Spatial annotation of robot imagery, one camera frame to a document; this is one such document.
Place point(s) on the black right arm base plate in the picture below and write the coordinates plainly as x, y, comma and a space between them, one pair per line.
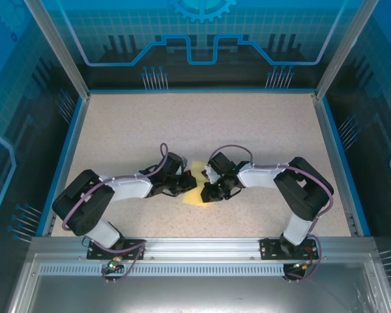
268, 249

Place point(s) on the aluminium side rail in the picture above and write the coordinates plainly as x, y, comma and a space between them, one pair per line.
335, 163

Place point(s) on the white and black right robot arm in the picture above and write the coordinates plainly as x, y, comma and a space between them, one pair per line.
257, 177

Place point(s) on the yellow cloth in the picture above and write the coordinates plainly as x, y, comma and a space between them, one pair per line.
193, 197

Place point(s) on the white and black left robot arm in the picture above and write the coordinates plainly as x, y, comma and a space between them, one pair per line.
130, 187

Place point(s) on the steel tray panel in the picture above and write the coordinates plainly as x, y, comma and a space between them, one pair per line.
215, 296

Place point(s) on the aluminium frame post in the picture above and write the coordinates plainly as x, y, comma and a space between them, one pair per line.
343, 49
61, 49

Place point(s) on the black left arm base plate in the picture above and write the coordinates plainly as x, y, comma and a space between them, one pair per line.
133, 244

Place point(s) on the aluminium mounting rail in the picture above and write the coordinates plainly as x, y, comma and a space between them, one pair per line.
202, 249

